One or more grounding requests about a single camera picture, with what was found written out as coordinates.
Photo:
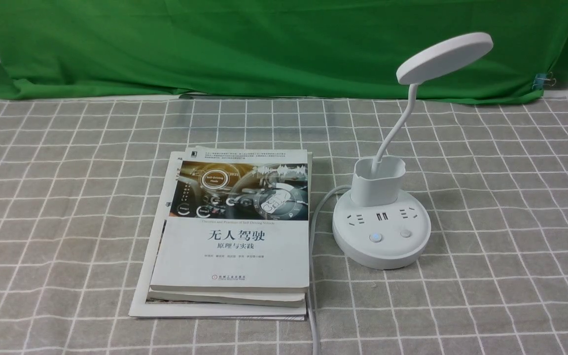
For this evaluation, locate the white desk lamp power strip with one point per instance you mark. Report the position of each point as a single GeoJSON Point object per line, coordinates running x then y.
{"type": "Point", "coordinates": [376, 223]}

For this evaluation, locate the white self-driving book top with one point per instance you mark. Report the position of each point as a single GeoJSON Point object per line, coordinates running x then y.
{"type": "Point", "coordinates": [234, 246]}

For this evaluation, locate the middle white book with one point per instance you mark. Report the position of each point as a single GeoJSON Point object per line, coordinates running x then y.
{"type": "Point", "coordinates": [225, 297]}

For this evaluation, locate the bottom large white book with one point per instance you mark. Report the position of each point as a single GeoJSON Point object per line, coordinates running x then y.
{"type": "Point", "coordinates": [143, 306]}

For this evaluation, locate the grey checked tablecloth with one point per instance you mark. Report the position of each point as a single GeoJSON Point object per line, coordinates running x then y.
{"type": "Point", "coordinates": [79, 185]}

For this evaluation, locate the blue binder clip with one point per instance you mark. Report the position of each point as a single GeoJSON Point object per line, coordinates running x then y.
{"type": "Point", "coordinates": [543, 81]}

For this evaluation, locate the green backdrop cloth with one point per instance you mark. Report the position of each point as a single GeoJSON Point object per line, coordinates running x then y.
{"type": "Point", "coordinates": [274, 48]}

